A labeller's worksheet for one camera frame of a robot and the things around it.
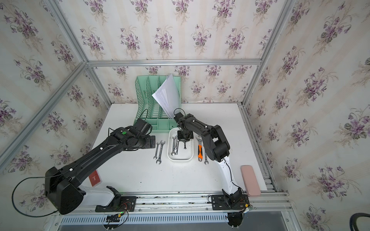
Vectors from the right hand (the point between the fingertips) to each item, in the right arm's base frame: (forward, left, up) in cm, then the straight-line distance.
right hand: (184, 141), depth 98 cm
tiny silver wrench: (-5, 0, +1) cm, 6 cm away
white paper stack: (+22, +11, +24) cm, 34 cm away
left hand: (-11, +19, +15) cm, 27 cm away
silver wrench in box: (-8, +7, 0) cm, 11 cm away
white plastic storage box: (-7, +6, 0) cm, 9 cm away
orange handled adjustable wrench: (-7, -10, +1) cm, 13 cm away
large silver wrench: (-14, +15, +1) cm, 21 cm away
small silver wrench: (-12, +18, 0) cm, 22 cm away
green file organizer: (+32, +32, 0) cm, 45 cm away
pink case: (-25, -38, +1) cm, 45 cm away
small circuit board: (-44, +34, -1) cm, 56 cm away
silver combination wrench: (-14, -14, 0) cm, 20 cm away
